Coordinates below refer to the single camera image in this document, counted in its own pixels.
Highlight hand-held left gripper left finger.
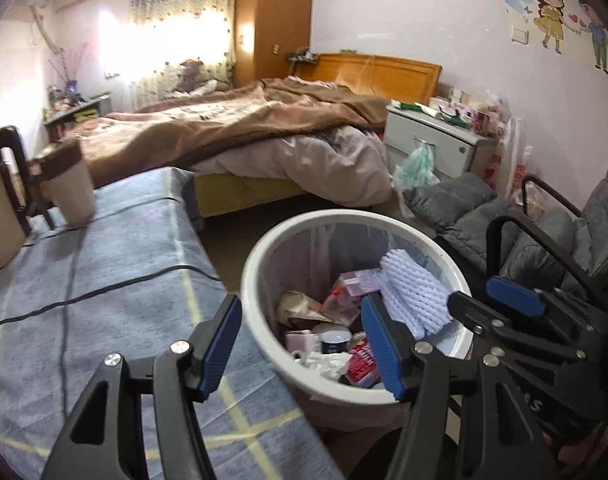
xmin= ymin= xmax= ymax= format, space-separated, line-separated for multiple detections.
xmin=41 ymin=294 xmax=243 ymax=480

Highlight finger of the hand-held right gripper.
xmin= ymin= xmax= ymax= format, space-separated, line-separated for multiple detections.
xmin=446 ymin=291 xmax=515 ymax=343
xmin=485 ymin=276 xmax=590 ymax=326

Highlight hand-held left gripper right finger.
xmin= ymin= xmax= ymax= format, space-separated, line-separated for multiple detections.
xmin=360 ymin=292 xmax=560 ymax=480

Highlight red drink can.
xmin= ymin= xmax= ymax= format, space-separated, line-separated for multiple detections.
xmin=346 ymin=337 xmax=385 ymax=388

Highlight white printed paper cup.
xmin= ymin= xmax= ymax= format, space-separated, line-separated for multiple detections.
xmin=314 ymin=324 xmax=353 ymax=356

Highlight white tissue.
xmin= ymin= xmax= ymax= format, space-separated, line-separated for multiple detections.
xmin=301 ymin=352 xmax=352 ymax=378
xmin=278 ymin=291 xmax=335 ymax=331

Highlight pink and red carton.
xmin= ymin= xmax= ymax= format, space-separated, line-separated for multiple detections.
xmin=321 ymin=280 xmax=362 ymax=326

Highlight purple drink carton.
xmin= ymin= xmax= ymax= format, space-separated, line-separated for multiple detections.
xmin=340 ymin=269 xmax=385 ymax=298

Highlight white foam net sleeve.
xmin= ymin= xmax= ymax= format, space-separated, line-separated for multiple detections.
xmin=379 ymin=248 xmax=452 ymax=339

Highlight clear plastic jelly cup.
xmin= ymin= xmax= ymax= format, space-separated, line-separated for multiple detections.
xmin=285 ymin=330 xmax=322 ymax=358

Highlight white round waste bin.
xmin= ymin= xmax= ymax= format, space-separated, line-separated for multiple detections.
xmin=241 ymin=209 xmax=475 ymax=406

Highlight grey padded jacket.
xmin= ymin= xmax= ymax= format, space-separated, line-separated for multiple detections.
xmin=403 ymin=150 xmax=608 ymax=291

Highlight translucent bin liner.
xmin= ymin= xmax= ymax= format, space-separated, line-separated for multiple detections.
xmin=256 ymin=220 xmax=460 ymax=356

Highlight white red printed plastic bags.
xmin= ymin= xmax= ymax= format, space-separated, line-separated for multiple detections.
xmin=486 ymin=115 xmax=535 ymax=201

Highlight green plastic bag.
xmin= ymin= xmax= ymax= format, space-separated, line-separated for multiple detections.
xmin=394 ymin=142 xmax=439 ymax=218

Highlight white nightstand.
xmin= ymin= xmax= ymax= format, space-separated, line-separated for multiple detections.
xmin=384 ymin=105 xmax=495 ymax=181

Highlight pink quilt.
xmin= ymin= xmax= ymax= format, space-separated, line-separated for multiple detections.
xmin=204 ymin=127 xmax=395 ymax=206

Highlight pile of nightstand clutter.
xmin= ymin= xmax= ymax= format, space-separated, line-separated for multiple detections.
xmin=391 ymin=87 xmax=510 ymax=136

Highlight grey and white mug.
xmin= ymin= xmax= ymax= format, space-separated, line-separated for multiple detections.
xmin=31 ymin=139 xmax=97 ymax=226

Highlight wooden bed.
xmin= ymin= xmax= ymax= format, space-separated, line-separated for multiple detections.
xmin=194 ymin=52 xmax=443 ymax=218

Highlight white electric kettle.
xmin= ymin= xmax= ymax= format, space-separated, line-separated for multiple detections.
xmin=0 ymin=126 xmax=34 ymax=271

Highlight cluttered desk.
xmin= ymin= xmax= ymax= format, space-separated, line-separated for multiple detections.
xmin=44 ymin=92 xmax=112 ymax=141

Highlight brown teddy bear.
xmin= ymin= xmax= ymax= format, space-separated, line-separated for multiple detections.
xmin=176 ymin=59 xmax=207 ymax=93

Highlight vase with purple branches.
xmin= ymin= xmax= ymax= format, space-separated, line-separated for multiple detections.
xmin=48 ymin=42 xmax=89 ymax=98

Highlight wooden wardrobe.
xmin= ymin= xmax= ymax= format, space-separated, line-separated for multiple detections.
xmin=234 ymin=0 xmax=315 ymax=88

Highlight patterned window curtain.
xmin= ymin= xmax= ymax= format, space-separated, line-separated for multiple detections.
xmin=128 ymin=0 xmax=237 ymax=106

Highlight air conditioner pipe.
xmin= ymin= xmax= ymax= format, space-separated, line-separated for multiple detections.
xmin=31 ymin=7 xmax=64 ymax=53

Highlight black metal chair frame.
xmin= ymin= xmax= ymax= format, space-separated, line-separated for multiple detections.
xmin=485 ymin=174 xmax=608 ymax=286

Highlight cartoon wall sticker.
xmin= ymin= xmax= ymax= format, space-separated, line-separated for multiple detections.
xmin=501 ymin=0 xmax=608 ymax=76

